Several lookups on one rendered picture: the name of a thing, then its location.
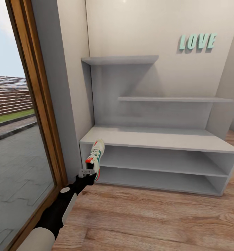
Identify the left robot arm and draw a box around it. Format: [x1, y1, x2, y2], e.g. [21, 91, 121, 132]
[16, 169, 97, 251]

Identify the gym shoe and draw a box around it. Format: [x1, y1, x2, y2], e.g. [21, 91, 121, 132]
[85, 139, 105, 181]

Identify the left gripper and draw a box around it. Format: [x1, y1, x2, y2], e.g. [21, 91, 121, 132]
[75, 173, 97, 191]

